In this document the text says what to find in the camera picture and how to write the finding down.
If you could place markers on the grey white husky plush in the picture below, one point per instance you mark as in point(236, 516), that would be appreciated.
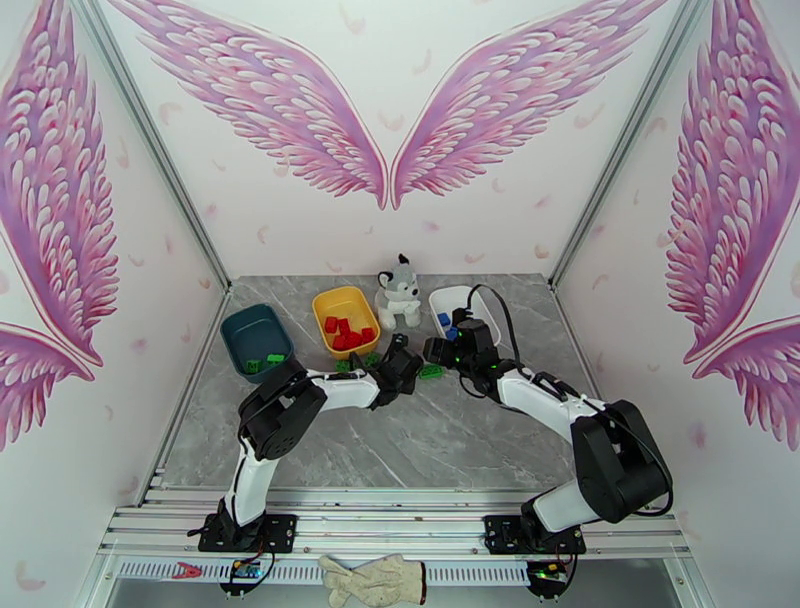
point(400, 290)

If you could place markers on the red clip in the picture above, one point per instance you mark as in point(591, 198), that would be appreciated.
point(187, 570)

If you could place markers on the white work glove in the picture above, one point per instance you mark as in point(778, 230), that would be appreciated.
point(375, 578)

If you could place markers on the yellow plastic bin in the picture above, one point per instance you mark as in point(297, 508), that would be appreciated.
point(344, 306)

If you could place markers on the teal plastic bin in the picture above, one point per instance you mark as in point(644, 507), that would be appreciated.
point(253, 334)

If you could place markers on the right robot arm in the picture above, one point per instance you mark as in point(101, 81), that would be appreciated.
point(537, 400)

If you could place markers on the white plastic bin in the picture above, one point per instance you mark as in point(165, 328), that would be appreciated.
point(453, 297)

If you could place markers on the small circuit board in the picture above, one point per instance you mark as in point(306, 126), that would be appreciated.
point(245, 572)
point(550, 572)

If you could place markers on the green two-by-three lego brick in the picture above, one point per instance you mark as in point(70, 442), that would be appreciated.
point(431, 372)

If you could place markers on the green two-by-two lego brick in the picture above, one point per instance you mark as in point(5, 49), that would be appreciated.
point(373, 359)

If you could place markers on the red two-by-three lego brick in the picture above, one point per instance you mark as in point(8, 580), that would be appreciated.
point(340, 342)

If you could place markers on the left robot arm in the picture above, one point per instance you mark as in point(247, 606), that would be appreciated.
point(344, 387)

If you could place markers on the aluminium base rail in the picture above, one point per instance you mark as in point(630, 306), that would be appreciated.
point(387, 525)

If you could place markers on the aluminium frame post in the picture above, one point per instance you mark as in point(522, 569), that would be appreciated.
point(626, 134)

